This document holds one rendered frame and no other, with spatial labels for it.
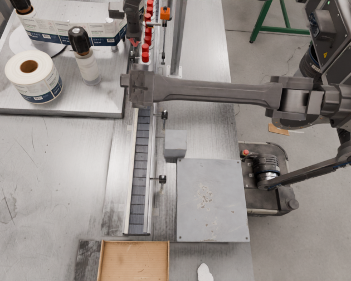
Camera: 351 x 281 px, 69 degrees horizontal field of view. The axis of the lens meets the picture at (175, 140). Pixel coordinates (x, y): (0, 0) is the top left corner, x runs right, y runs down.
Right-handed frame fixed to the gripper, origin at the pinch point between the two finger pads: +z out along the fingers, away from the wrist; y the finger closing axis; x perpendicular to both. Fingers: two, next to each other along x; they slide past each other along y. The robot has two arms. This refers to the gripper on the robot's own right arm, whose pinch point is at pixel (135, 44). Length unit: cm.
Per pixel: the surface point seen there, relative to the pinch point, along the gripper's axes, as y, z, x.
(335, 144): -6, 101, 170
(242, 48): -116, 99, 97
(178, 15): 1.5, -18.9, 19.8
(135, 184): 66, 15, 5
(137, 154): 52, 15, 5
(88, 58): 14.6, -3.6, -19.1
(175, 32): 1.4, -10.0, 19.2
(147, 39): 3.7, -6.8, 6.6
